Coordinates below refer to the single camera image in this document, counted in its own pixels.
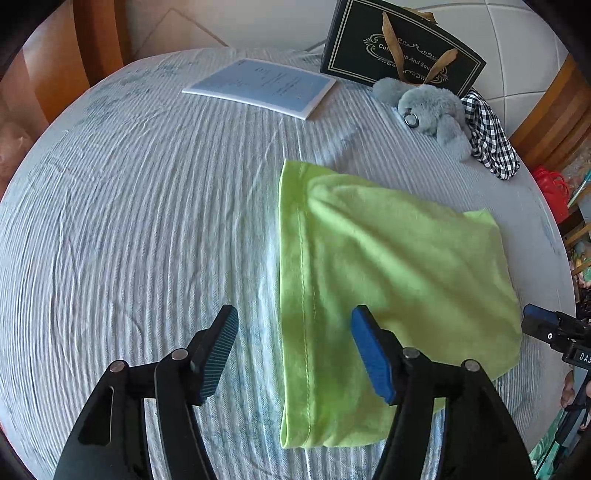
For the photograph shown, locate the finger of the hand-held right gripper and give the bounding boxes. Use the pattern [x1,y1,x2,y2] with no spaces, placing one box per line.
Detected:
[522,304,562,343]

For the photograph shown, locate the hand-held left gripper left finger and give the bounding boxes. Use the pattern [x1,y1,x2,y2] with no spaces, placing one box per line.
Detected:
[53,317,240,480]

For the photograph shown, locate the striped light blue bed sheet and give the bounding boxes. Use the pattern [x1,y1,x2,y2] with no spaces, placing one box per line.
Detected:
[0,46,578,480]

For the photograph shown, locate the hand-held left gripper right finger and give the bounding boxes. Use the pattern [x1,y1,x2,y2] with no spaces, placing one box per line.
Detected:
[350,305,536,480]

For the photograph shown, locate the white padded headboard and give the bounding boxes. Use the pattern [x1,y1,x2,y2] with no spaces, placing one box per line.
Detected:
[416,0,570,139]

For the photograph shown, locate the black gift bag gold handles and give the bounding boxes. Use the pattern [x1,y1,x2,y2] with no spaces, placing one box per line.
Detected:
[320,0,488,100]

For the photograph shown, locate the person's right hand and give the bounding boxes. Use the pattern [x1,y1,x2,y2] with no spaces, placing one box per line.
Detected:
[560,369,591,409]

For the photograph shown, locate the light blue paper booklet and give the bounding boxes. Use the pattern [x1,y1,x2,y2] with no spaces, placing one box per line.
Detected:
[181,58,338,121]

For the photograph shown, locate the black white checkered cloth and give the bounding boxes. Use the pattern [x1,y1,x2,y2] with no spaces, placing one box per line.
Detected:
[459,90,522,181]

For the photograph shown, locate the wooden bed frame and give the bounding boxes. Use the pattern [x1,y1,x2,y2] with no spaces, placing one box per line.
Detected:
[508,51,591,172]

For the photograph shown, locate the lime green garment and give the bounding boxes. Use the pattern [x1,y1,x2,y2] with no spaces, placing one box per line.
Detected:
[277,159,523,449]

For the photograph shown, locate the red bag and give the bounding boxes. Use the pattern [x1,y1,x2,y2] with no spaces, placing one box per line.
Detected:
[531,166,571,225]

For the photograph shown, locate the grey plush toy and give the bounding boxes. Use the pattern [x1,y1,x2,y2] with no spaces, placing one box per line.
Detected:
[372,78,474,161]

